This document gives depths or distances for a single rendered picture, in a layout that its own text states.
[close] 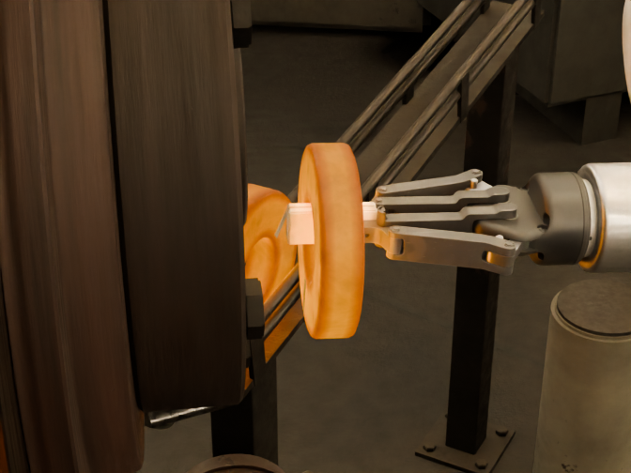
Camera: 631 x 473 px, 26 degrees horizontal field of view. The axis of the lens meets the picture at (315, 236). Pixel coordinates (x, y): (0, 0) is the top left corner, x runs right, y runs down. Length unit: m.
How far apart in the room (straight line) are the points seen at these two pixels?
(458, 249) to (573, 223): 0.10
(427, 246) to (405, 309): 1.41
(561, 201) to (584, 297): 0.51
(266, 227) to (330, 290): 0.25
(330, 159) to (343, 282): 0.10
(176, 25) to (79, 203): 0.08
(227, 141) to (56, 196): 0.07
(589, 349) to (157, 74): 1.09
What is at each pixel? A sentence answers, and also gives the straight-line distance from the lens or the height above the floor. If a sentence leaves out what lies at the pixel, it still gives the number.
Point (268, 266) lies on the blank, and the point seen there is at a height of 0.69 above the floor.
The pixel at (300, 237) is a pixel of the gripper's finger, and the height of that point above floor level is 0.83.
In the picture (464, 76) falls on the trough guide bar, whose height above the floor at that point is 0.73.
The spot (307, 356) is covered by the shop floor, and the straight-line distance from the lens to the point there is 2.34.
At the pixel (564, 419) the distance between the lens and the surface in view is 1.62.
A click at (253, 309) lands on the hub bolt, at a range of 0.56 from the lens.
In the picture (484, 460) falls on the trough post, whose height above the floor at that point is 0.02.
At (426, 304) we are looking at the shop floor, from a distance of 2.47.
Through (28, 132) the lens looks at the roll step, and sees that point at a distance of 0.45.
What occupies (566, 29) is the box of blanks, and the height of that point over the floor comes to 0.29.
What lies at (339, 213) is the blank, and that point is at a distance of 1.01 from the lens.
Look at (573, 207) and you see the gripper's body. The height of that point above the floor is 0.86.
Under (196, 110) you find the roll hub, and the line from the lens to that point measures 0.51.
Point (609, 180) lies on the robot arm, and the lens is 1.10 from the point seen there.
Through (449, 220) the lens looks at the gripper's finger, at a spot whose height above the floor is 0.85.
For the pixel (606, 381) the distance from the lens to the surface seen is 1.57.
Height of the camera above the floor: 1.40
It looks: 32 degrees down
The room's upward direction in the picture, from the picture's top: straight up
